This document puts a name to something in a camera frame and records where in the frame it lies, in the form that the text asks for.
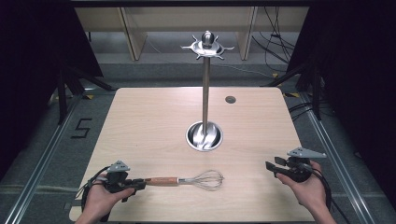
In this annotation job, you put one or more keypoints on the black metal stand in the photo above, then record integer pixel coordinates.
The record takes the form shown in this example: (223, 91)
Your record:
(63, 93)
(316, 90)

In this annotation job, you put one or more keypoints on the person's right hand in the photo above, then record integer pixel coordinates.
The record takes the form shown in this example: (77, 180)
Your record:
(311, 193)

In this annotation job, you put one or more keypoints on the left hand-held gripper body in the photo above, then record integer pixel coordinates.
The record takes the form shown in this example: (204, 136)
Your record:
(117, 179)

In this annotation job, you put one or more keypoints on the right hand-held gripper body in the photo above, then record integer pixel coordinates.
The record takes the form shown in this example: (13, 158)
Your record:
(299, 169)

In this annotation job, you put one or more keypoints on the person's left hand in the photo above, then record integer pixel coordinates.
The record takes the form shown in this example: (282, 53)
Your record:
(101, 199)

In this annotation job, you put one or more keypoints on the round grey table grommet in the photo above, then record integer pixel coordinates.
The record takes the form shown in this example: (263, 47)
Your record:
(230, 99)

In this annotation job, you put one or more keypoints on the metal utensil hanging stand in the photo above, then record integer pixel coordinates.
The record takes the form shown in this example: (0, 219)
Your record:
(205, 93)

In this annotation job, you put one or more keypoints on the light wooden shelf frame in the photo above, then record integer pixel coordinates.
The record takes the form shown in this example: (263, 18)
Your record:
(134, 34)

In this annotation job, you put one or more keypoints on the dark curtain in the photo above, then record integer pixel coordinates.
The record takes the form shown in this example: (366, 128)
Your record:
(34, 77)
(358, 87)

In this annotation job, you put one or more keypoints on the metal floor rail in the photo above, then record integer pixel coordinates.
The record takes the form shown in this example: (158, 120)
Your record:
(40, 168)
(339, 161)

